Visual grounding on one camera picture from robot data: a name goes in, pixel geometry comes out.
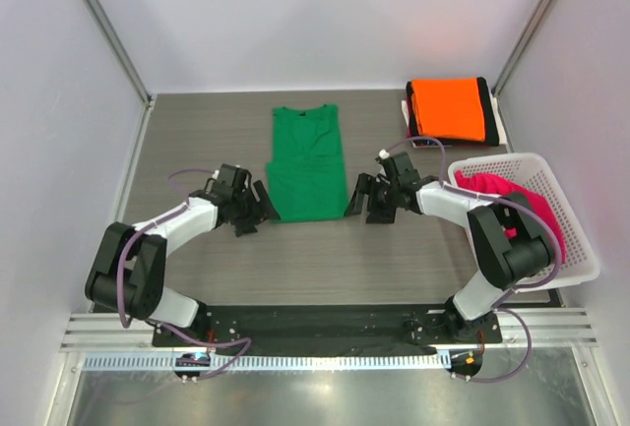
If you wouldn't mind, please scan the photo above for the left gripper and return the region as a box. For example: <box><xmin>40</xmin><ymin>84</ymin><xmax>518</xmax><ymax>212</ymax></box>
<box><xmin>231</xmin><ymin>180</ymin><xmax>280</xmax><ymax>237</ymax></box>

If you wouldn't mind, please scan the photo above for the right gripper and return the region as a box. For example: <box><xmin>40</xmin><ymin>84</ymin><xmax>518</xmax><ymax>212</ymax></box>
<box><xmin>345</xmin><ymin>173</ymin><xmax>400</xmax><ymax>225</ymax></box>

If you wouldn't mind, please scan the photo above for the green t-shirt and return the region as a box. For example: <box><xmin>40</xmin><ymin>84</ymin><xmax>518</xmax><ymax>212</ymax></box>
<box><xmin>266</xmin><ymin>104</ymin><xmax>348</xmax><ymax>223</ymax></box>

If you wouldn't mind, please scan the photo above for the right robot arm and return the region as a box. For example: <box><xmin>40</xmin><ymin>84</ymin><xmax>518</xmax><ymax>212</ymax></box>
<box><xmin>345</xmin><ymin>151</ymin><xmax>562</xmax><ymax>343</ymax></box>

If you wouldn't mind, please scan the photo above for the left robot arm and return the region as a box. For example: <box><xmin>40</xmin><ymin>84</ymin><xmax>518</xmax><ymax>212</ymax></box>
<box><xmin>85</xmin><ymin>164</ymin><xmax>281</xmax><ymax>346</ymax></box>

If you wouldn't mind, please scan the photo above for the pink t-shirt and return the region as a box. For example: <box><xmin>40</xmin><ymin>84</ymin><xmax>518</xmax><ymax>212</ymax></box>
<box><xmin>454</xmin><ymin>170</ymin><xmax>566</xmax><ymax>263</ymax></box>

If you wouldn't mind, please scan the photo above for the folded orange t-shirt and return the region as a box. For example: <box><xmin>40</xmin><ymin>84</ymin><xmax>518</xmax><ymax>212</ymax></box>
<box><xmin>410</xmin><ymin>78</ymin><xmax>486</xmax><ymax>142</ymax></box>

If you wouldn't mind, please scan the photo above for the folded black t-shirt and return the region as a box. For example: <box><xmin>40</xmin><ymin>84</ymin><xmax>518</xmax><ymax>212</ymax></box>
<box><xmin>405</xmin><ymin>77</ymin><xmax>504</xmax><ymax>148</ymax></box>

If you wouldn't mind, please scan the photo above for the white plastic basket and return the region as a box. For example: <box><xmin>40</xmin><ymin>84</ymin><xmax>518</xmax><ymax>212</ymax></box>
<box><xmin>448</xmin><ymin>152</ymin><xmax>600</xmax><ymax>292</ymax></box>

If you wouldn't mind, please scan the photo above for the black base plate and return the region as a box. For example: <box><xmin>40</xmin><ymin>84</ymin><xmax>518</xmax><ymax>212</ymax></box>
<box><xmin>152</xmin><ymin>302</ymin><xmax>503</xmax><ymax>356</ymax></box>

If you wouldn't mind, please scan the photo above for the white slotted cable duct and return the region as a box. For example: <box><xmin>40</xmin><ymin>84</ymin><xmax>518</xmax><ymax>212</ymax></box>
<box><xmin>83</xmin><ymin>350</ymin><xmax>451</xmax><ymax>373</ymax></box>

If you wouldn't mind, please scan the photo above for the left aluminium frame post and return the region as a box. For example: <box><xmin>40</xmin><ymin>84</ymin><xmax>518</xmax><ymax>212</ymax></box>
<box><xmin>83</xmin><ymin>0</ymin><xmax>152</xmax><ymax>108</ymax></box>

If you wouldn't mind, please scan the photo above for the aluminium frame post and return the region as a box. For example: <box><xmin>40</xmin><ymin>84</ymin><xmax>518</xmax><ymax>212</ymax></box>
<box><xmin>83</xmin><ymin>0</ymin><xmax>152</xmax><ymax>108</ymax></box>
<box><xmin>493</xmin><ymin>0</ymin><xmax>557</xmax><ymax>97</ymax></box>

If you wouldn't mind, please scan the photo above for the right aluminium frame post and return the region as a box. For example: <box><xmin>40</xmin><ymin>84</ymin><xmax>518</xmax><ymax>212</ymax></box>
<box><xmin>493</xmin><ymin>0</ymin><xmax>557</xmax><ymax>97</ymax></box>

